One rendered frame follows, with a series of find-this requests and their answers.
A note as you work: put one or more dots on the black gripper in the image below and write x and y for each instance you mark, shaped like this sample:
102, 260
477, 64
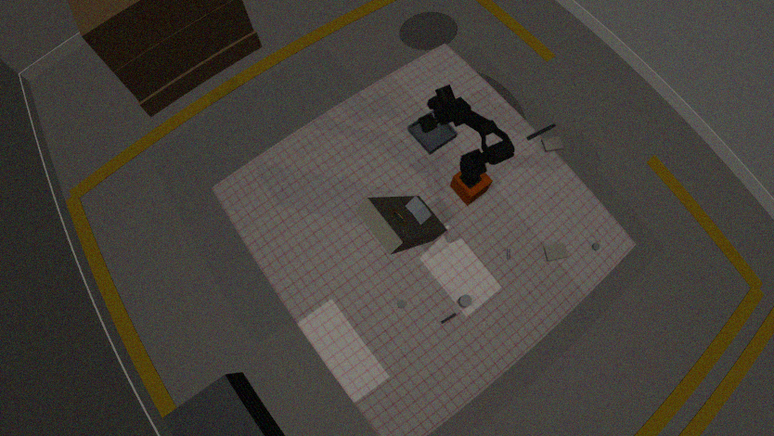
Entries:
428, 122

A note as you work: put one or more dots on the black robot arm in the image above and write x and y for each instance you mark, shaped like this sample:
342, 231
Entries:
459, 112

